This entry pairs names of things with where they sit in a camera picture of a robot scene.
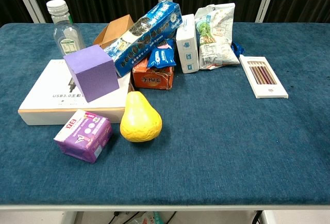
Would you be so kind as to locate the long blue cookie box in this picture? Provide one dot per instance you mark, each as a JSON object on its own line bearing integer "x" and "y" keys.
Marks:
{"x": 144, "y": 35}

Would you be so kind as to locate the orange carton box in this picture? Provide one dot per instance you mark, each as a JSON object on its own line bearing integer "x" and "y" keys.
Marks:
{"x": 152, "y": 79}

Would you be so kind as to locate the yellow toy pear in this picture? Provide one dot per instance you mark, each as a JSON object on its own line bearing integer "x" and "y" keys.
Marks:
{"x": 140, "y": 123}

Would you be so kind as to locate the small blue cookie packet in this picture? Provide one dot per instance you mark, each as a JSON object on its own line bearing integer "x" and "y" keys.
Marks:
{"x": 161, "y": 56}

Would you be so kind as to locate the white box with blue icons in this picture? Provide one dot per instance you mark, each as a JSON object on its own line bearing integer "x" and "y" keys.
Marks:
{"x": 187, "y": 51}

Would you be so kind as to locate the blue table cloth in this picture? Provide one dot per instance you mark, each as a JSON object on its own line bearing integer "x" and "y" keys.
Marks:
{"x": 219, "y": 144}

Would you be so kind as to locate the purple foam cube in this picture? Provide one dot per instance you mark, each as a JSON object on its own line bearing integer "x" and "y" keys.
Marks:
{"x": 92, "y": 74}

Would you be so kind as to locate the white small box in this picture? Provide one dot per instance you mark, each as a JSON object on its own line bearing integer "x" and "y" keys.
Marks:
{"x": 216, "y": 38}

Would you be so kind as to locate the brown cardboard box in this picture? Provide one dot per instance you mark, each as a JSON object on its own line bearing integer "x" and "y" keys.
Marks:
{"x": 116, "y": 30}

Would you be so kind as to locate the dark blue wrapper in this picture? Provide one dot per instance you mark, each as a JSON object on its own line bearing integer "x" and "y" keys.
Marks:
{"x": 238, "y": 48}

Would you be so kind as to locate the purple tissue pack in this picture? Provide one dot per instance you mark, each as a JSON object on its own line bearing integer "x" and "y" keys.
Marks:
{"x": 82, "y": 136}

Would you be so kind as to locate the white coloured pencil box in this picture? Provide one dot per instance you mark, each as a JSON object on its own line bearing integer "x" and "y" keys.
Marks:
{"x": 268, "y": 89}

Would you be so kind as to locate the flat white USB hub box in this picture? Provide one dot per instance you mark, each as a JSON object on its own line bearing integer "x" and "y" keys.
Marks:
{"x": 51, "y": 105}

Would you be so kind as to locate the clear plastic bottle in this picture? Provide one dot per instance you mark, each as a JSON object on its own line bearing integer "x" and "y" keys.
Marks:
{"x": 65, "y": 35}

